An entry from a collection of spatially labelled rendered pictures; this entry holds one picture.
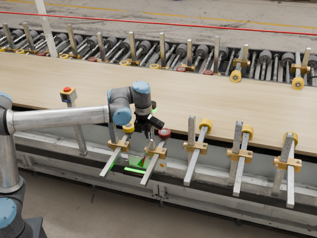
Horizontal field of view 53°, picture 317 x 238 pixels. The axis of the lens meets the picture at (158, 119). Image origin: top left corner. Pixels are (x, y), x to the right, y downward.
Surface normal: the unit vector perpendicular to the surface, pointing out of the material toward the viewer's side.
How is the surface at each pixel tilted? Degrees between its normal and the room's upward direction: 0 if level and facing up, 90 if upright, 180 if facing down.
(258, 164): 90
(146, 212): 0
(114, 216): 0
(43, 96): 0
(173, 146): 90
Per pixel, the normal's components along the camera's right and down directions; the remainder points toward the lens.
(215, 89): -0.05, -0.79
